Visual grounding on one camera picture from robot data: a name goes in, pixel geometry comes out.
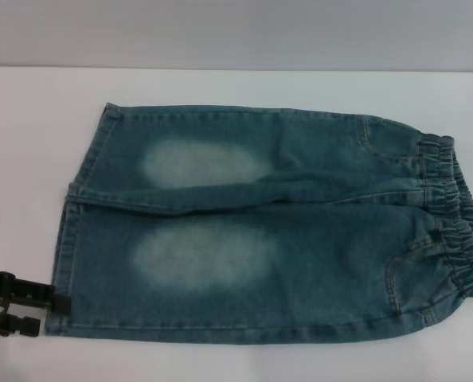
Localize blue denim shorts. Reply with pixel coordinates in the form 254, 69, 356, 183
45, 102, 473, 339

